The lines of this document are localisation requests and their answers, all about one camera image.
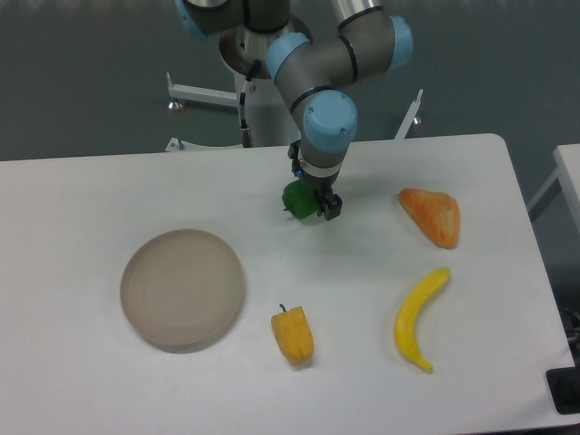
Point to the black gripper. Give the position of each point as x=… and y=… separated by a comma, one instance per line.
x=329, y=203

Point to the green bell pepper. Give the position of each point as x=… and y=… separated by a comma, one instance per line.
x=300, y=200

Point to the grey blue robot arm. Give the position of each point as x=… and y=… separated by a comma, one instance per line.
x=328, y=120

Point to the yellow bell pepper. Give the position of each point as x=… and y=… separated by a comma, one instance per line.
x=293, y=334

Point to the orange croissant pastry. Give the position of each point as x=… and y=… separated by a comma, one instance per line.
x=436, y=214

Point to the beige round plate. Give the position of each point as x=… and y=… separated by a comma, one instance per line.
x=182, y=290

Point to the yellow banana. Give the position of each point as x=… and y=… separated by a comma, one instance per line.
x=404, y=329

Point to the white side table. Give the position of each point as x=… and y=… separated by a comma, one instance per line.
x=563, y=179

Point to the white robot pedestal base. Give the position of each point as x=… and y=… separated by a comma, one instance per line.
x=265, y=119

